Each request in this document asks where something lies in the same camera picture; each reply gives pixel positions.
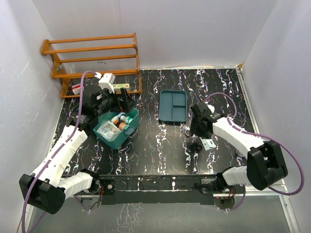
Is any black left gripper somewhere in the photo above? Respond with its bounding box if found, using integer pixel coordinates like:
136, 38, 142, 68
95, 87, 137, 117

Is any white bottle green label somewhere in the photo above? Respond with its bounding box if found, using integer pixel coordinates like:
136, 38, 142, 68
120, 115, 133, 124

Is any blue cap small bottle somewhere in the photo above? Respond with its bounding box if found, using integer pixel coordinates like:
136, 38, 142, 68
111, 112, 125, 120

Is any brown glass medicine bottle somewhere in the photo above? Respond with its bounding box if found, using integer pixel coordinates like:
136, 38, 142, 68
114, 119, 127, 131

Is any blue white card packet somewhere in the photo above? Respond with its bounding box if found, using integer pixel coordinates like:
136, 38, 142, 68
200, 137, 216, 150

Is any teal medicine kit box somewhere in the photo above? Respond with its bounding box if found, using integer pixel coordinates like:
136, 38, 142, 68
93, 108, 139, 150

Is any white gauze packet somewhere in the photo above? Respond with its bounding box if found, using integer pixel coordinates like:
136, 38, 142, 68
96, 121, 121, 141

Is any dark blue divided tray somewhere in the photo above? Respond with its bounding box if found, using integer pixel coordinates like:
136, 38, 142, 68
158, 90, 188, 123

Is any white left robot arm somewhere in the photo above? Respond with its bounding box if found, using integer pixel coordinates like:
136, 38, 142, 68
19, 85, 136, 214

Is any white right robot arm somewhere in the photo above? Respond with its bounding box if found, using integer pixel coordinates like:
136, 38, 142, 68
190, 102, 288, 193

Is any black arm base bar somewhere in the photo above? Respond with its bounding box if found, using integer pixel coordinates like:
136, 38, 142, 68
72, 173, 246, 207

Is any cream medicine box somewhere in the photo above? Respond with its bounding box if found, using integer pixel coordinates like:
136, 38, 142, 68
112, 83, 130, 92

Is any red white medicine box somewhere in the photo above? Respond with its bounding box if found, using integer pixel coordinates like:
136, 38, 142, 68
71, 84, 84, 95

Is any clear plastic measuring cup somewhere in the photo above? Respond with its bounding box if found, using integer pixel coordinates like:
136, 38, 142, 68
236, 150, 245, 158

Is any wooden shelf rack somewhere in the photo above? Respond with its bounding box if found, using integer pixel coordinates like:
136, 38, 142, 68
41, 33, 142, 99

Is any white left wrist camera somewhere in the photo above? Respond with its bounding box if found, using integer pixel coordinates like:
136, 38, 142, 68
94, 72, 116, 94

